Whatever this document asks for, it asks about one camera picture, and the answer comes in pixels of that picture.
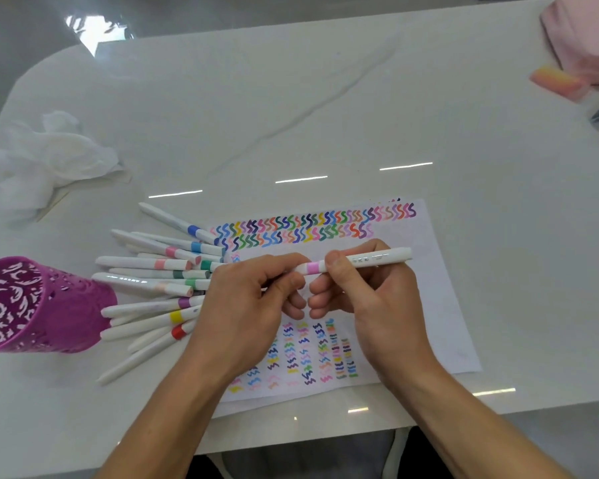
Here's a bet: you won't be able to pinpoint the lilac banded white marker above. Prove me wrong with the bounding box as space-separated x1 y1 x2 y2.
294 247 414 276

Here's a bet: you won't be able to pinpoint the bunch of white markers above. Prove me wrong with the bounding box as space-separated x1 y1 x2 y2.
91 202 228 387

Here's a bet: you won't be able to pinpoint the person's right forearm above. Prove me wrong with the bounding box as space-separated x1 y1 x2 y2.
391 363 575 479

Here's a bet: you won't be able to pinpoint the pink perforated pen holder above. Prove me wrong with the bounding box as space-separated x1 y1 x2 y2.
0 256 118 356

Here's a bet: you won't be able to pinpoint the crumpled white tissue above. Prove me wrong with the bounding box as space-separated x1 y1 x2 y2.
0 110 130 213

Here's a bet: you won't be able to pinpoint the person's left hand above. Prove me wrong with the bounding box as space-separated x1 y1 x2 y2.
182 252 313 380

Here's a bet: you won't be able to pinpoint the pink pencil case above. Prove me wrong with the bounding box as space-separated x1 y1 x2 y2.
540 0 599 88

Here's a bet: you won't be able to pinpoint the person's right white shoe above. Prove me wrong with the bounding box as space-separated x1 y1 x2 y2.
381 427 410 479

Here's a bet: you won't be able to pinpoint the black trousers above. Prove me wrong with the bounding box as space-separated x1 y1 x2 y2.
187 426 455 479

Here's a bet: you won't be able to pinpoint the person's right hand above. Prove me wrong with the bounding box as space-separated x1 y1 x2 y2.
307 238 443 390

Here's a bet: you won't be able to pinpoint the pink yellow eraser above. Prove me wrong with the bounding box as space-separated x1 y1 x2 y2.
528 64 588 101

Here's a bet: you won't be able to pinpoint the person's left forearm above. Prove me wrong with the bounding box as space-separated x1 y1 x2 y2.
95 343 240 479

